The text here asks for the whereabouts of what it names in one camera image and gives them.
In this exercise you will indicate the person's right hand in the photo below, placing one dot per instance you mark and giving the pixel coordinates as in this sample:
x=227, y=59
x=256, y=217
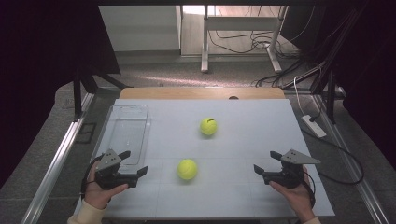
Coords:
x=299, y=199

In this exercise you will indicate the white cabinet panel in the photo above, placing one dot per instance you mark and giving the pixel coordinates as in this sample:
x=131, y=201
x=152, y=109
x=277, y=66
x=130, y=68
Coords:
x=140, y=28

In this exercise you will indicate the aluminium rail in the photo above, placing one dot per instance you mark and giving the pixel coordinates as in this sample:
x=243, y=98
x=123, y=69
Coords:
x=56, y=161
x=351, y=161

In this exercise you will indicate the white power strip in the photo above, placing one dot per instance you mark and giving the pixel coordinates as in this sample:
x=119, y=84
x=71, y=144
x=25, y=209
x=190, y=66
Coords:
x=313, y=126

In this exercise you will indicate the clear plastic container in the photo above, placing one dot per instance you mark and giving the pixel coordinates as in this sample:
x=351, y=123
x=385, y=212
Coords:
x=129, y=137

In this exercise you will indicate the dark floor socket cover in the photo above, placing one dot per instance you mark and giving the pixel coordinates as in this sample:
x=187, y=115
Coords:
x=86, y=133

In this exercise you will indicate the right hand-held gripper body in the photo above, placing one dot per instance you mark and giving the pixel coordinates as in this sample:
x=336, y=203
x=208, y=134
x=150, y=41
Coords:
x=288, y=175

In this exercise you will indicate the white desk frame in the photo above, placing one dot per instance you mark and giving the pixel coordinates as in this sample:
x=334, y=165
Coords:
x=239, y=23

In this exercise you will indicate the person's left hand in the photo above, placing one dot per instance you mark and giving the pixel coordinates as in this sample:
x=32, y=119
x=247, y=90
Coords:
x=93, y=193

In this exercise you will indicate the wooden table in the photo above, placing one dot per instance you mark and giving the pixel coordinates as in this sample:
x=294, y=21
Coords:
x=199, y=93

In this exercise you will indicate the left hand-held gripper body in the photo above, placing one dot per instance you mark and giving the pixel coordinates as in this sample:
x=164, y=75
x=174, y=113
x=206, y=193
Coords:
x=107, y=174

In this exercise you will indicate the yellow tennis ball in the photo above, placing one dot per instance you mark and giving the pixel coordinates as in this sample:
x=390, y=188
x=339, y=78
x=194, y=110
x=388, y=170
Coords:
x=187, y=169
x=208, y=126

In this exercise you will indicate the dark curtain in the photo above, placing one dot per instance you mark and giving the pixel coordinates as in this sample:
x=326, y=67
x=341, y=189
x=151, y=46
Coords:
x=46, y=62
x=370, y=77

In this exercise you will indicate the black metal stand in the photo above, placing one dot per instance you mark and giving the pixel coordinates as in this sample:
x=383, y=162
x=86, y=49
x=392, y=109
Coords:
x=77, y=99
x=330, y=90

